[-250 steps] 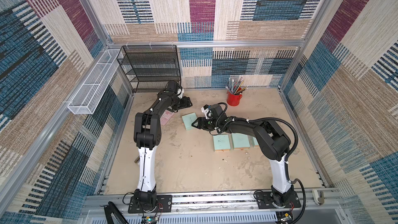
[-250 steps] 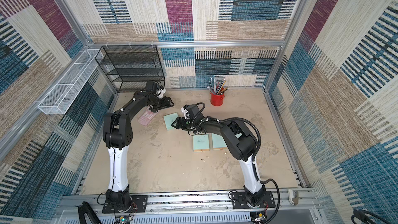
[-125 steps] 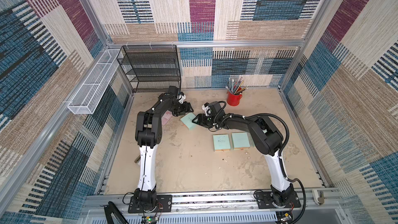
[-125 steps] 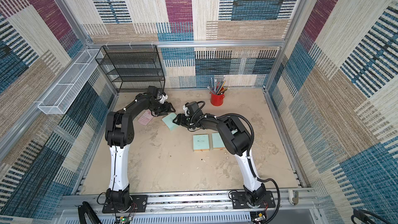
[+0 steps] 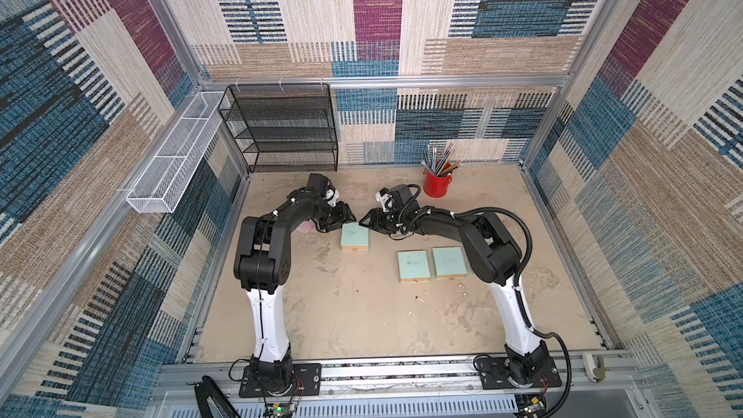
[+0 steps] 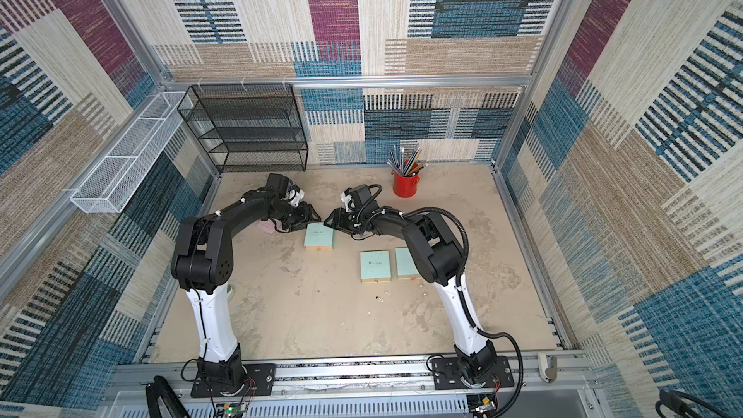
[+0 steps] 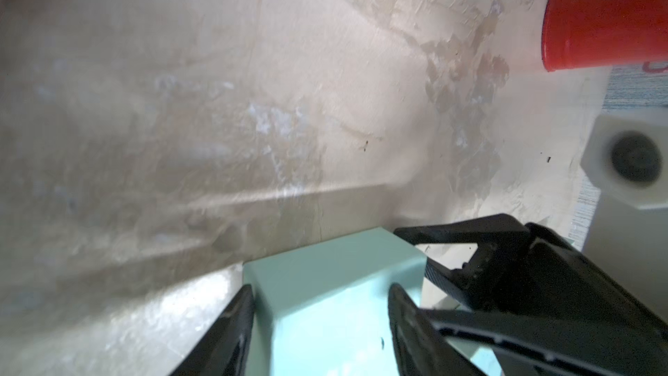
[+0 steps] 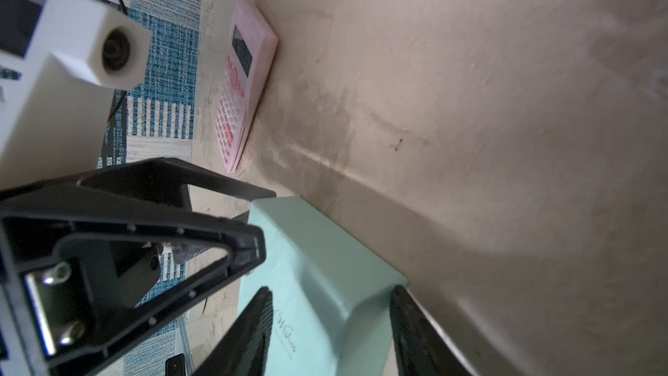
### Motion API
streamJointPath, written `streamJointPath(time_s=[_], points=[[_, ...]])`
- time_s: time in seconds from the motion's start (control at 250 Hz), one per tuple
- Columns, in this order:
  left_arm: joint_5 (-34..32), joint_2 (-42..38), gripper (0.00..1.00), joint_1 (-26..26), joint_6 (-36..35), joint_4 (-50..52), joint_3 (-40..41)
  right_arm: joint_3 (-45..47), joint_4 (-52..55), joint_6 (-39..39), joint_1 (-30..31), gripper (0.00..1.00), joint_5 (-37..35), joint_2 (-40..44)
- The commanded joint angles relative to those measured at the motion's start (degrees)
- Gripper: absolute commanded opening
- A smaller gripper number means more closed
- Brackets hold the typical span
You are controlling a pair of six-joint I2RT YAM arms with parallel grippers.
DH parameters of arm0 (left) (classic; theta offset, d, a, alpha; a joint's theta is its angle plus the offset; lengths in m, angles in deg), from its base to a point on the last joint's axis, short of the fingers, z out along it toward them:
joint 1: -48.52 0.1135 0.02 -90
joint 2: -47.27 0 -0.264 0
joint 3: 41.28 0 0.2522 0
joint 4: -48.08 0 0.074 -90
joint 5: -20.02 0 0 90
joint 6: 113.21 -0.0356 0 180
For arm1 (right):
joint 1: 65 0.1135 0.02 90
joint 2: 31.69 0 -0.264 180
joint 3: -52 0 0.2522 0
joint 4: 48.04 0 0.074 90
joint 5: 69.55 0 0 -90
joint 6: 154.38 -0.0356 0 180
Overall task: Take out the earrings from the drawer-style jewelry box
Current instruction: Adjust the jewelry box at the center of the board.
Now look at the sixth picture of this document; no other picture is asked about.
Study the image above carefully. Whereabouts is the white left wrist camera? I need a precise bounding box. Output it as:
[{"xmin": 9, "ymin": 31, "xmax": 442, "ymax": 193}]
[{"xmin": 284, "ymin": 185, "xmax": 305, "ymax": 208}]

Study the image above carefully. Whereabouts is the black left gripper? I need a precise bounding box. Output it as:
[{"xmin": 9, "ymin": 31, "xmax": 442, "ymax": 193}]
[{"xmin": 275, "ymin": 202, "xmax": 325, "ymax": 233}]

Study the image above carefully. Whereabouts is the pencils bundle in cup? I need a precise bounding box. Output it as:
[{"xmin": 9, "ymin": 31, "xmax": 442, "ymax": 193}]
[{"xmin": 386, "ymin": 144, "xmax": 428, "ymax": 178}]

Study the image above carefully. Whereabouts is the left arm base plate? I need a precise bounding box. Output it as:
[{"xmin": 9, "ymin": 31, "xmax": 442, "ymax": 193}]
[{"xmin": 191, "ymin": 362, "xmax": 277, "ymax": 399}]

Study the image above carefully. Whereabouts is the red pencil cup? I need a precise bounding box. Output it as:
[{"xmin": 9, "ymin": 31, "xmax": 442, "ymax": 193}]
[{"xmin": 392, "ymin": 171, "xmax": 420, "ymax": 199}]

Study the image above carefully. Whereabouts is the white mesh wall basket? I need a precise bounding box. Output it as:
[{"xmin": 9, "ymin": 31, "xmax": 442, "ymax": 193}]
[{"xmin": 71, "ymin": 92, "xmax": 185, "ymax": 214}]

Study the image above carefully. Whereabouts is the mint jewelry box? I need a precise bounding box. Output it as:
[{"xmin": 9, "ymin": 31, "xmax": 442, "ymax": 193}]
[
  {"xmin": 395, "ymin": 248, "xmax": 420, "ymax": 280},
  {"xmin": 304, "ymin": 223, "xmax": 334, "ymax": 251},
  {"xmin": 360, "ymin": 250, "xmax": 392, "ymax": 284}
]

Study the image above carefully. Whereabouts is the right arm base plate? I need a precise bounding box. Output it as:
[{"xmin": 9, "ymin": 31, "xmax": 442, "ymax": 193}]
[{"xmin": 426, "ymin": 354, "xmax": 516, "ymax": 390}]

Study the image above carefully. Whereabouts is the pink calculator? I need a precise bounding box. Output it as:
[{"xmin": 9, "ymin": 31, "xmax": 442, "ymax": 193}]
[{"xmin": 257, "ymin": 221, "xmax": 276, "ymax": 234}]

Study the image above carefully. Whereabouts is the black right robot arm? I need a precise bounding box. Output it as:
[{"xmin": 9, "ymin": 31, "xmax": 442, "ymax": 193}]
[{"xmin": 323, "ymin": 185, "xmax": 522, "ymax": 387}]

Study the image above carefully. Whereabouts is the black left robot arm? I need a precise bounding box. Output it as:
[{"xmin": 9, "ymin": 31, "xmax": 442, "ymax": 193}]
[{"xmin": 171, "ymin": 173, "xmax": 320, "ymax": 395}]

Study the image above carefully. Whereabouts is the black wire shelf rack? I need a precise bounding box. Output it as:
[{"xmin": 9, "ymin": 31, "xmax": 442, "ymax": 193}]
[{"xmin": 177, "ymin": 83, "xmax": 309, "ymax": 173}]

